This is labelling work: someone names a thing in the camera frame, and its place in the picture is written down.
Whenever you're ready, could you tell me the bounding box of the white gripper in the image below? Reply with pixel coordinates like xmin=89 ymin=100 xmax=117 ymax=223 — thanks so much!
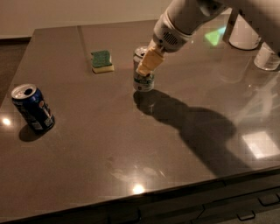
xmin=136 ymin=12 xmax=191 ymax=77

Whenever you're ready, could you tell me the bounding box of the white green 7up can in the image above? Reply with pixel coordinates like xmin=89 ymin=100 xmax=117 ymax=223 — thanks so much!
xmin=133 ymin=46 xmax=154 ymax=92

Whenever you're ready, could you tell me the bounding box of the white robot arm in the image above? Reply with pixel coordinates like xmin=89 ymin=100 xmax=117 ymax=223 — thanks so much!
xmin=136 ymin=0 xmax=280 ymax=77

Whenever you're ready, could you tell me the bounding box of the green yellow sponge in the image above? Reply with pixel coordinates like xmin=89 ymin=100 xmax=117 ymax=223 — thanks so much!
xmin=91 ymin=50 xmax=114 ymax=74

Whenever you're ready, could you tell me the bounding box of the blue pepsi can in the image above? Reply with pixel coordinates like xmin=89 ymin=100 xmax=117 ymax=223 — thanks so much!
xmin=11 ymin=84 xmax=55 ymax=132

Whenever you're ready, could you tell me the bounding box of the large white bucket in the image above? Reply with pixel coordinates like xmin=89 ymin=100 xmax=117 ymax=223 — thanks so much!
xmin=228 ymin=10 xmax=261 ymax=51

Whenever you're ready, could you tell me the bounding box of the small white container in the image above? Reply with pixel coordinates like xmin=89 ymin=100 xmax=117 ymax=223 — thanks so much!
xmin=254 ymin=42 xmax=280 ymax=71

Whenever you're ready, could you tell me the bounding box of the black drawer handle right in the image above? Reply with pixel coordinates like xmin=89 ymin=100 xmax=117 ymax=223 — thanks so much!
xmin=258 ymin=193 xmax=280 ymax=207

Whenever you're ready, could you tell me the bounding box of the black drawer handle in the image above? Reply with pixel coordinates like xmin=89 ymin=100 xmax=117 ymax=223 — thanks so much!
xmin=236 ymin=211 xmax=256 ymax=221
xmin=258 ymin=193 xmax=280 ymax=207

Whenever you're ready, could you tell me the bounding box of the black drawer handle lower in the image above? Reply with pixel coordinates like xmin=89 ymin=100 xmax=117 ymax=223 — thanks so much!
xmin=236 ymin=211 xmax=256 ymax=221

